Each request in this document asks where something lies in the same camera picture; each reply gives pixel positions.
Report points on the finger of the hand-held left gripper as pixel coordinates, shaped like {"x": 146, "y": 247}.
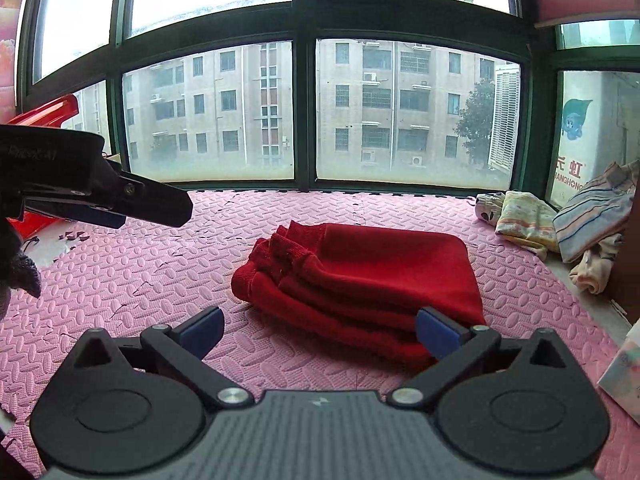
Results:
{"x": 155, "y": 200}
{"x": 95, "y": 215}

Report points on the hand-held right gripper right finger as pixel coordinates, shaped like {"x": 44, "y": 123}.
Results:
{"x": 439, "y": 336}

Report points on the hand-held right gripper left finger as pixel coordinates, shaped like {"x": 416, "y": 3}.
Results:
{"x": 202, "y": 332}

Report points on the red pants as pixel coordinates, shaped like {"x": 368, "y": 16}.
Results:
{"x": 370, "y": 280}

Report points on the loose pink mat pieces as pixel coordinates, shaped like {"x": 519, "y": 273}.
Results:
{"x": 75, "y": 235}

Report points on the red plastic stool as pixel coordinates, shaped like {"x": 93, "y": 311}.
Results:
{"x": 45, "y": 115}

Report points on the pink foam puzzle mat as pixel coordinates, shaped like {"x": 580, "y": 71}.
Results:
{"x": 150, "y": 270}

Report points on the white patterned cloth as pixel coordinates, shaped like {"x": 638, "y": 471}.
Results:
{"x": 487, "y": 207}

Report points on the yellow plaid cloth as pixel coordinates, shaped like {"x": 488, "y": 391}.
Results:
{"x": 527, "y": 222}

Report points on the cream cloth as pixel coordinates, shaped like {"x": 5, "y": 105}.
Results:
{"x": 595, "y": 267}

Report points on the apartment building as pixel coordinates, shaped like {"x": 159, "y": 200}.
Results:
{"x": 310, "y": 105}

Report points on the pastel tissue box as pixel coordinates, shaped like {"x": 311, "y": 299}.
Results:
{"x": 622, "y": 370}

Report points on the striped shirt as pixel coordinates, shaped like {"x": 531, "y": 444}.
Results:
{"x": 592, "y": 215}

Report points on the green tree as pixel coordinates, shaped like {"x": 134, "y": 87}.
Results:
{"x": 475, "y": 120}

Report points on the white appliance box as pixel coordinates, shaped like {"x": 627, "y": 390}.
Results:
{"x": 590, "y": 135}

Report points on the dark green window frame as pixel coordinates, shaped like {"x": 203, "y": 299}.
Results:
{"x": 305, "y": 100}

